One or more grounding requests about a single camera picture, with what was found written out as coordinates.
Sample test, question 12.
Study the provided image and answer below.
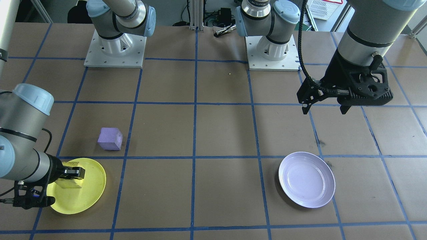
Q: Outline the white square base plate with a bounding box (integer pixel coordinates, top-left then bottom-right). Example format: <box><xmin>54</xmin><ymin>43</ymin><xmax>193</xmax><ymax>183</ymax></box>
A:
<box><xmin>245</xmin><ymin>35</ymin><xmax>301</xmax><ymax>71</ymax></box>
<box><xmin>84</xmin><ymin>29</ymin><xmax>147</xmax><ymax>68</ymax></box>

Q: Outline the white plastic basket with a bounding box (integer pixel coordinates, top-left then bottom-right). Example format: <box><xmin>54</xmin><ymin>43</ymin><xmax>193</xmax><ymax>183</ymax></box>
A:
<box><xmin>306</xmin><ymin>0</ymin><xmax>344</xmax><ymax>20</ymax></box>

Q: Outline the purple foam block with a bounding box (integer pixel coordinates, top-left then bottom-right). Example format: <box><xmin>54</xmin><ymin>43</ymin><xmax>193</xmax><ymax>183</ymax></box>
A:
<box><xmin>97</xmin><ymin>127</ymin><xmax>123</xmax><ymax>151</ymax></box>

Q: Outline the black bag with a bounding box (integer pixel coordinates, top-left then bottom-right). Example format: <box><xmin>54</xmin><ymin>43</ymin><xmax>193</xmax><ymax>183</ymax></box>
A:
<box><xmin>67</xmin><ymin>0</ymin><xmax>89</xmax><ymax>24</ymax></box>

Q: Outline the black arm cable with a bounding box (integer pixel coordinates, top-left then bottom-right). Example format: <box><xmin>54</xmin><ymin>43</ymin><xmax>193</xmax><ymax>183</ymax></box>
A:
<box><xmin>298</xmin><ymin>0</ymin><xmax>337</xmax><ymax>97</ymax></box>
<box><xmin>0</xmin><ymin>128</ymin><xmax>53</xmax><ymax>204</ymax></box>

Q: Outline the silver metal connector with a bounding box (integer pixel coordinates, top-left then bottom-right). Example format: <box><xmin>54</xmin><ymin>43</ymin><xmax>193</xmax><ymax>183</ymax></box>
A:
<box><xmin>215</xmin><ymin>24</ymin><xmax>238</xmax><ymax>38</ymax></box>

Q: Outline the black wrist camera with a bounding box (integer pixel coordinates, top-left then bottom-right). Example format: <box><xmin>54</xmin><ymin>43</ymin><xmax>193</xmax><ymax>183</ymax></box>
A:
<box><xmin>0</xmin><ymin>182</ymin><xmax>56</xmax><ymax>210</ymax></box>
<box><xmin>337</xmin><ymin>55</ymin><xmax>393</xmax><ymax>107</ymax></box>

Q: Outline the purple plastic plate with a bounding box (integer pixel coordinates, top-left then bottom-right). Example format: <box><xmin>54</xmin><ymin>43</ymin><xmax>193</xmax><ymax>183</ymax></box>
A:
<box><xmin>279</xmin><ymin>152</ymin><xmax>336</xmax><ymax>209</ymax></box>

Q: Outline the black electronics box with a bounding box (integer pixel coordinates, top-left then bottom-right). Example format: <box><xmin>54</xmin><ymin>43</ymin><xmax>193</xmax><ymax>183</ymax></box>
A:
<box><xmin>219</xmin><ymin>8</ymin><xmax>234</xmax><ymax>24</ymax></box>

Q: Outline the yellow plastic plate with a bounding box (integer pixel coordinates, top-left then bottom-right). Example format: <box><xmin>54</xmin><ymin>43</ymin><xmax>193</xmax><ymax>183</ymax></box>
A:
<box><xmin>46</xmin><ymin>158</ymin><xmax>106</xmax><ymax>214</ymax></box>

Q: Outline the yellow foam block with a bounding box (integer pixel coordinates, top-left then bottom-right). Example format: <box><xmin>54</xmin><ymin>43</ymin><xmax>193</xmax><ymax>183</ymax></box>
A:
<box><xmin>55</xmin><ymin>161</ymin><xmax>84</xmax><ymax>189</ymax></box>

